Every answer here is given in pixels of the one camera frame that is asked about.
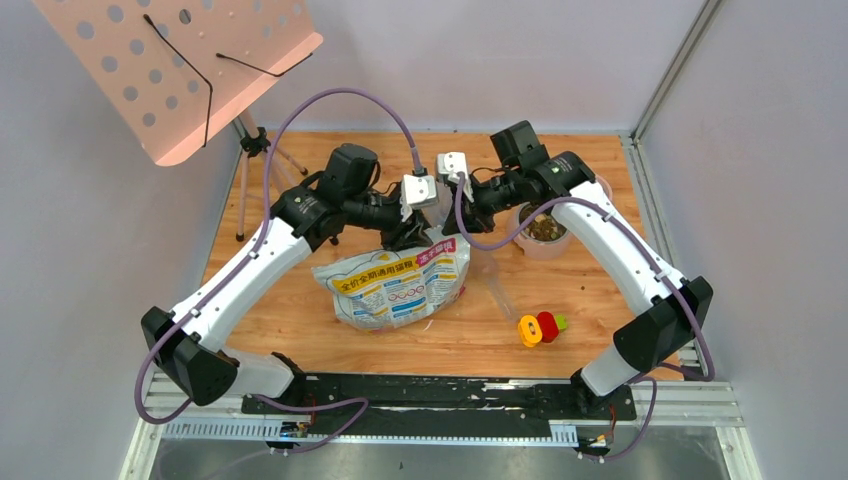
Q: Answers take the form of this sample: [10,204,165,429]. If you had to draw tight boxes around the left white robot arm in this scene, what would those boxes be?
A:
[140,143,437,413]

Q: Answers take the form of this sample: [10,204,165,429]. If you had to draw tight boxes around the clear plastic scoop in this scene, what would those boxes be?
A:
[479,252,519,324]

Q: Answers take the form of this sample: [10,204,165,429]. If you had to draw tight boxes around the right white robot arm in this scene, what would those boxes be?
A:
[436,120,714,418]

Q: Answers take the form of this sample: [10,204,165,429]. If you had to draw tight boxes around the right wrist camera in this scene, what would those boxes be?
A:
[436,151,474,202]

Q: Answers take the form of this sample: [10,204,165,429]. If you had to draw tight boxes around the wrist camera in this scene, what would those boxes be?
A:
[400,174,438,222]
[436,151,474,202]

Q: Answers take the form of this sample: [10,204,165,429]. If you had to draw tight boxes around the colourful stacking toy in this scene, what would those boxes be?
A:
[517,311,568,348]

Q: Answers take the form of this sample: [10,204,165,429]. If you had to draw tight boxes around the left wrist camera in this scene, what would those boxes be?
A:
[400,174,438,222]

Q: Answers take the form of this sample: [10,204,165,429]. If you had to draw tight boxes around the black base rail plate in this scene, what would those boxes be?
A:
[278,373,637,438]

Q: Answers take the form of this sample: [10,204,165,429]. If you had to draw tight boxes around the pet food bag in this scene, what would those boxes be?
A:
[312,228,471,331]

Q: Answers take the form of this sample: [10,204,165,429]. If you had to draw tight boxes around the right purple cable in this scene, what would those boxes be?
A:
[453,173,717,463]

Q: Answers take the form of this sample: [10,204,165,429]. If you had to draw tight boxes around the pink music stand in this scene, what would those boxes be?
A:
[29,0,325,243]

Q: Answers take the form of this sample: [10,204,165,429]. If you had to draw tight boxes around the pink double pet bowl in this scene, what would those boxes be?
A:
[506,176,613,260]

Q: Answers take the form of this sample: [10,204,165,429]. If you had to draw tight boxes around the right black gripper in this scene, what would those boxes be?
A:
[444,167,524,234]

